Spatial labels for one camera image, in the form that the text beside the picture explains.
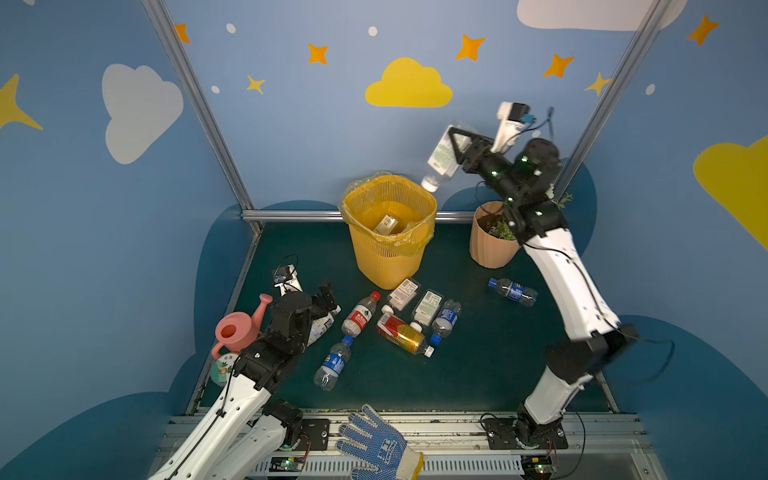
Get clear bottle white cap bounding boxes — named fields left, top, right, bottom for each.
left=307, top=305, right=341, bottom=346

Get square bottle green label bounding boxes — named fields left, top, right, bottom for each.
left=410, top=289, right=444, bottom=333
left=421, top=120, right=475, bottom=193

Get red yellow tea bottle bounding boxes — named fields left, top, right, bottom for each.
left=376, top=313, right=435, bottom=358

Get large square bottle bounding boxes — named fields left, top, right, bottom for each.
left=374, top=215, right=399, bottom=236

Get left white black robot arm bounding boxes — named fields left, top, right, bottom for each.
left=152, top=281, right=339, bottom=479

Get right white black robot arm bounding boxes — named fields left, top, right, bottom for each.
left=447, top=127, right=637, bottom=449

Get square bottle near bin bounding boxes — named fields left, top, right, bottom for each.
left=381, top=278, right=421, bottom=315

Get yellow ribbed waste bin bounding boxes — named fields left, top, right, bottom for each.
left=343, top=175, right=437, bottom=292

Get yellow plastic bin liner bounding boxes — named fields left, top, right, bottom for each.
left=339, top=172, right=437, bottom=256

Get red label water bottle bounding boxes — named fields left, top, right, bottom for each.
left=342, top=291, right=381, bottom=338

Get green white artificial flowers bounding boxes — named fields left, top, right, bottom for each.
left=487, top=193, right=573, bottom=243

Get blue label bottle front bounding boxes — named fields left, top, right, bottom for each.
left=314, top=335, right=354, bottom=391

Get pink ribbed flower pot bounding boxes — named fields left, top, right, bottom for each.
left=469, top=201, right=520, bottom=269

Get pink watering can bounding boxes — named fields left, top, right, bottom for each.
left=211, top=294, right=273, bottom=360

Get round floral tin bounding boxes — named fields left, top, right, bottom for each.
left=210, top=352, right=238, bottom=387

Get blue label bottle centre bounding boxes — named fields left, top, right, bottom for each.
left=432, top=299, right=462, bottom=339

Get Pepsi bottle blue label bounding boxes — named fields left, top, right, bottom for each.
left=488, top=278, right=538, bottom=307

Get blue dotted work glove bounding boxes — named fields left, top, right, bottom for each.
left=336, top=404, right=424, bottom=480

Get left green circuit board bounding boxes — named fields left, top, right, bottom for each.
left=268, top=457, right=305, bottom=475

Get green circuit board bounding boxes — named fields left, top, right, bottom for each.
left=521, top=456, right=557, bottom=480
left=268, top=457, right=305, bottom=475

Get right green circuit board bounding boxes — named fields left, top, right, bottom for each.
left=521, top=456, right=557, bottom=480

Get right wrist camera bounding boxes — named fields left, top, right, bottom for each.
left=491, top=102, right=536, bottom=154

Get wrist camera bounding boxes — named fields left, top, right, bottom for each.
left=273, top=264, right=303, bottom=296
left=491, top=102, right=536, bottom=154

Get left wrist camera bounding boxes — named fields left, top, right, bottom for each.
left=273, top=264, right=303, bottom=296

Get rear aluminium frame rail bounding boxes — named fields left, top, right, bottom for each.
left=241, top=210, right=474, bottom=224

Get right aluminium frame post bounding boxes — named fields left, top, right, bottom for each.
left=553, top=0, right=673, bottom=202

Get aluminium frame post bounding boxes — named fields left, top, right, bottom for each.
left=553, top=0, right=673, bottom=202
left=142, top=0, right=254, bottom=213

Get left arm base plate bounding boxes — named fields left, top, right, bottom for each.
left=280, top=418, right=330, bottom=452

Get left aluminium frame post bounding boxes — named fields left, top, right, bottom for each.
left=142, top=0, right=254, bottom=213

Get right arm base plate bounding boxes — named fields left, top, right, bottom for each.
left=479, top=415, right=569, bottom=450

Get front aluminium rail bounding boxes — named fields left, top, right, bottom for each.
left=143, top=410, right=667, bottom=480

